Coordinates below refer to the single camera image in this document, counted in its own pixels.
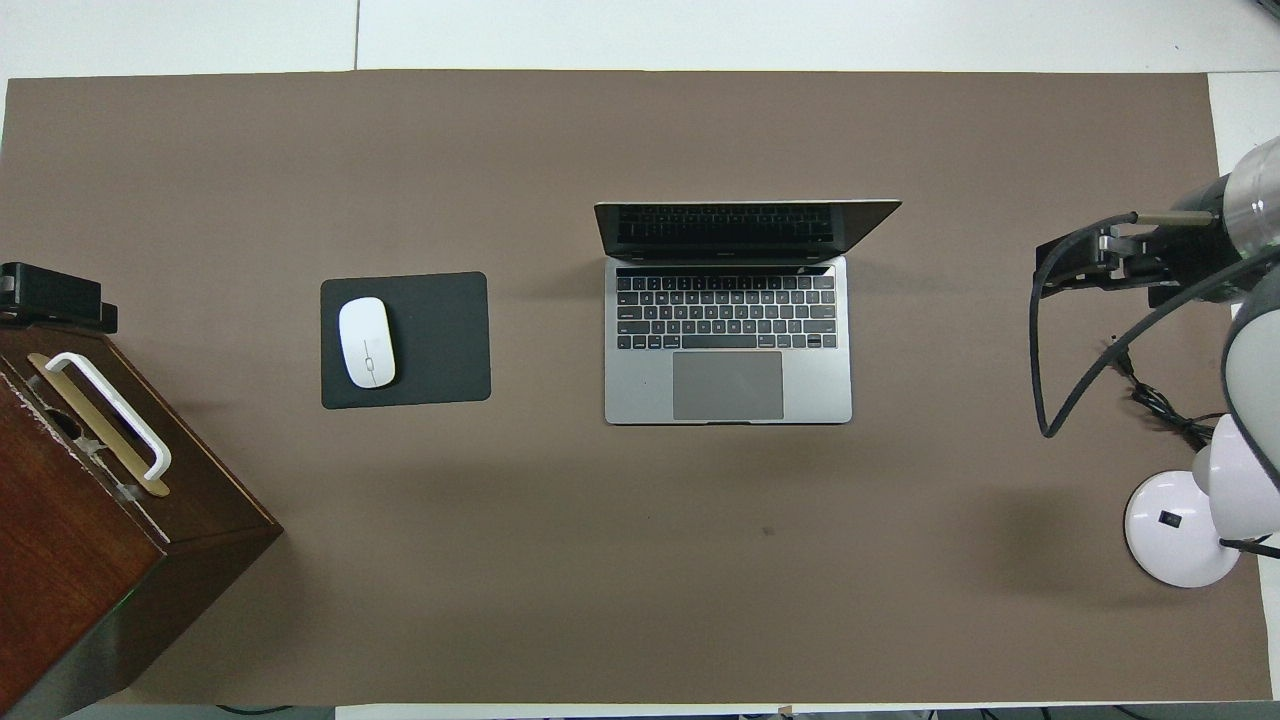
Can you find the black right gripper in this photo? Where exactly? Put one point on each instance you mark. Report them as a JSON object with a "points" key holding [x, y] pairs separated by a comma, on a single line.
{"points": [[1190, 260]]}

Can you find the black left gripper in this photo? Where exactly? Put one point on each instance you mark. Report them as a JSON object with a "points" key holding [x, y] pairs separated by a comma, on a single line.
{"points": [[20, 290]]}

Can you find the grey aluminium laptop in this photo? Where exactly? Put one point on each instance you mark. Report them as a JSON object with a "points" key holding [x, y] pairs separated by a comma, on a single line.
{"points": [[728, 385]]}

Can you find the dark wooden box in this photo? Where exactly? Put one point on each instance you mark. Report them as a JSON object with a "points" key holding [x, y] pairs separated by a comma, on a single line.
{"points": [[70, 560]]}

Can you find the white desk lamp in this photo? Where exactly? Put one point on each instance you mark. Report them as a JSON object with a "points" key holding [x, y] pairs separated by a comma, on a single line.
{"points": [[1170, 535]]}

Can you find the white computer mouse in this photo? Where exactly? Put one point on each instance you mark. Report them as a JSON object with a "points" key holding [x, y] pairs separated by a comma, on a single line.
{"points": [[367, 342]]}

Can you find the black mouse pad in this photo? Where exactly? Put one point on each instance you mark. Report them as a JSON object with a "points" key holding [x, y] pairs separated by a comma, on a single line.
{"points": [[445, 340]]}

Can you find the brown table mat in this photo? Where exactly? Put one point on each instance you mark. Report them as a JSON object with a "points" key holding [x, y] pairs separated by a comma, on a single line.
{"points": [[640, 560]]}

